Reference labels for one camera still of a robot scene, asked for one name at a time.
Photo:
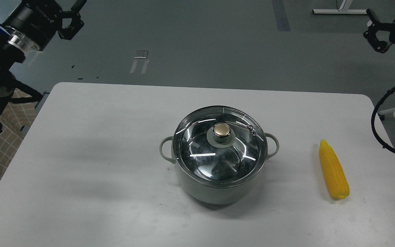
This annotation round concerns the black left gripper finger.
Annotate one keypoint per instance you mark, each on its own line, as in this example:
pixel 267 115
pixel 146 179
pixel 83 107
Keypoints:
pixel 75 9
pixel 72 29

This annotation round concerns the grey pot with steel interior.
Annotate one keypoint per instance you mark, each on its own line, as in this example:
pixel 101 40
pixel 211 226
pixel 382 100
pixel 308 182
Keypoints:
pixel 209 194

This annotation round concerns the beige checkered cloth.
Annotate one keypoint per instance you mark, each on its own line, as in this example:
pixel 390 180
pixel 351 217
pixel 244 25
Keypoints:
pixel 13 119

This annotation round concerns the glass pot lid gold knob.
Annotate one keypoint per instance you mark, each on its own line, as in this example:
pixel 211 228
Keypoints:
pixel 220 146

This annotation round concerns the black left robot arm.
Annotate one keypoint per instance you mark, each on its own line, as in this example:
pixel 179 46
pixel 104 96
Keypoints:
pixel 14 47

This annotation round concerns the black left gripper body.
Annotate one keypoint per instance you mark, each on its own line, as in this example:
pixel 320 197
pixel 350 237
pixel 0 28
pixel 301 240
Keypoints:
pixel 39 20

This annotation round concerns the yellow corn cob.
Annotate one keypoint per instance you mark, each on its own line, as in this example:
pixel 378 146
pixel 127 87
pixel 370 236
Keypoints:
pixel 333 173

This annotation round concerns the white stand base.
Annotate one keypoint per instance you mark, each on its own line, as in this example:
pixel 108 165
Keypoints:
pixel 343 9

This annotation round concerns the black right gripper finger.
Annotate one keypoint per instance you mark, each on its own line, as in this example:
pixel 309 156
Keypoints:
pixel 378 45
pixel 376 25

